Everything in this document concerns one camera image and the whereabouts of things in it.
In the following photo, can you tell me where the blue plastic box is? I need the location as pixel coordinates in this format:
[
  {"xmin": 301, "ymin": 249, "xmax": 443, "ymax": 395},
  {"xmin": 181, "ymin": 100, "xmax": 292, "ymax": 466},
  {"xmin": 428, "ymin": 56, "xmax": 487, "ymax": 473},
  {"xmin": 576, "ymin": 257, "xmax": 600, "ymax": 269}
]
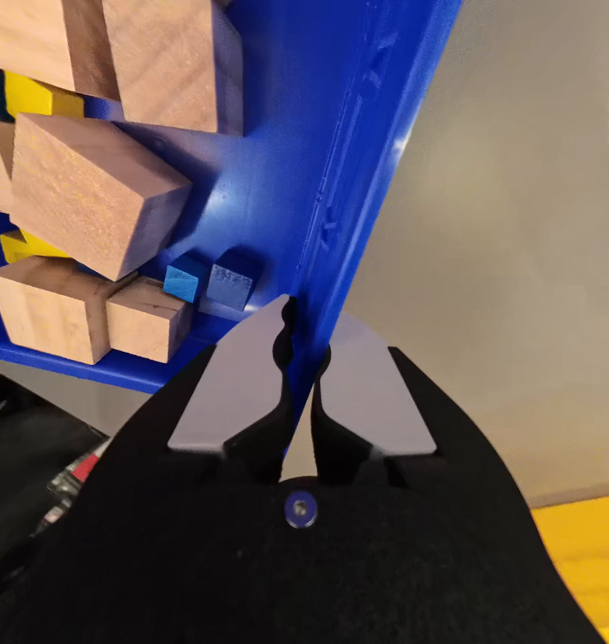
[{"xmin": 0, "ymin": 0, "xmax": 463, "ymax": 395}]

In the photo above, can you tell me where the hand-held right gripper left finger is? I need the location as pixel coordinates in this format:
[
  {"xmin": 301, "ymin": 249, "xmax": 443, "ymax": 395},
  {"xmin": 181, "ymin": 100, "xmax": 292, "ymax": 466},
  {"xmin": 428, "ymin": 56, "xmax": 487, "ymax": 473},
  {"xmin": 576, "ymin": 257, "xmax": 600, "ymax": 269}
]
[{"xmin": 168, "ymin": 296, "xmax": 297, "ymax": 485}]

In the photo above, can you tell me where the pile of mixed wooden cubes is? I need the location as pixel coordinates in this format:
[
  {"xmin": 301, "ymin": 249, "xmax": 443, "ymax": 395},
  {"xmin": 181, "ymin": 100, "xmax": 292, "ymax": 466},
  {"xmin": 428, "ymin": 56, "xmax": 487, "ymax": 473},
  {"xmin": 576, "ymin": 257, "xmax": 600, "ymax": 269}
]
[{"xmin": 0, "ymin": 0, "xmax": 261, "ymax": 365}]

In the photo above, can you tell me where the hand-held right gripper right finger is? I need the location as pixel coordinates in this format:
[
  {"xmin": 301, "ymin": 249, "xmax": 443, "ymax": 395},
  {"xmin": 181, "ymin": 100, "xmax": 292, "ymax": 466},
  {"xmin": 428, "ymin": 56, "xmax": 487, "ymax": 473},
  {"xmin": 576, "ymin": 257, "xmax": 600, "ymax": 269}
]
[{"xmin": 311, "ymin": 312, "xmax": 438, "ymax": 485}]

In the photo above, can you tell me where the yellow plastic box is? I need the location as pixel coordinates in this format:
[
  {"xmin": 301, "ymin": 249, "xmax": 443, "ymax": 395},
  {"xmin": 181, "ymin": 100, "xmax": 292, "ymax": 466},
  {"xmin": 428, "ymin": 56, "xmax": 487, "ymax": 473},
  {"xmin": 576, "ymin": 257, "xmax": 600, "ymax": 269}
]
[{"xmin": 531, "ymin": 493, "xmax": 609, "ymax": 644}]

